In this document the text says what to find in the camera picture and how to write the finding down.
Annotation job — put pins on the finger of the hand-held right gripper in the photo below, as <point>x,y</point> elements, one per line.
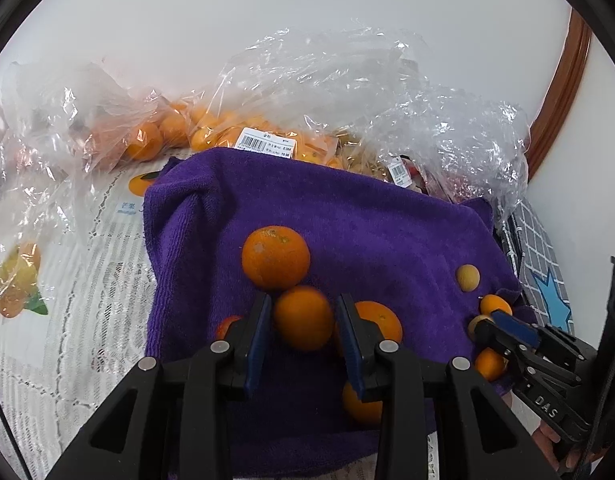
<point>512,325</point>
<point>492,337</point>

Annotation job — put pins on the small white price label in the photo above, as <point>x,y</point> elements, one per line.
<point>398,172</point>

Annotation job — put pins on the large white price label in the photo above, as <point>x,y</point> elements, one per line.
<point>266,142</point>

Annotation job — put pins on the large clear plastic bag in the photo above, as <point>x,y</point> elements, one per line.
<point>437,125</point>

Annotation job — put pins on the pile of bagged mandarins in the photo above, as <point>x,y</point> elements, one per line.
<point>212,125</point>

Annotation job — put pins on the crumpled clear plastic bag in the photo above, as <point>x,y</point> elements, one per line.
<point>37,200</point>

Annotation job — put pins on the small yellow longan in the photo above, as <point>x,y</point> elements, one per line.
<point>467,277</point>
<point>475,324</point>

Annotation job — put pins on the person's right hand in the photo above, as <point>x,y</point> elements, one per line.
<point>546,434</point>

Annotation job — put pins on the pinkish plastic bag of oranges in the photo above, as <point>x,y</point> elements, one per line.
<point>137,135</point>

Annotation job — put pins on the bag of brown longans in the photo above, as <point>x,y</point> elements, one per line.
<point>362,155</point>

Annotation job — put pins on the large orange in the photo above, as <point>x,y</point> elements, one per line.
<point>276,257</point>

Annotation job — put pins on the purple towel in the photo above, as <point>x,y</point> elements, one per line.
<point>387,240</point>

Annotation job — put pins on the small orange kumquat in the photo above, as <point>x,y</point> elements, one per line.
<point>493,302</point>
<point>489,365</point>

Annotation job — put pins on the brown wooden door frame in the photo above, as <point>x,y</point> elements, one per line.
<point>562,105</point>

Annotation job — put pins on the grey checked cloth blue star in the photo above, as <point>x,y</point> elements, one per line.
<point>537,240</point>

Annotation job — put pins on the red packaged fruit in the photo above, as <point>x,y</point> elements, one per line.
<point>432,182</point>

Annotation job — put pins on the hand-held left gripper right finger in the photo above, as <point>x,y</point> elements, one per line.
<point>350,345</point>

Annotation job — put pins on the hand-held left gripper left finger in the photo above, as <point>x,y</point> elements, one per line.
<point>257,345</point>

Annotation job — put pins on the red-orange round fruit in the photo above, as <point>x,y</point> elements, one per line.
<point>227,327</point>

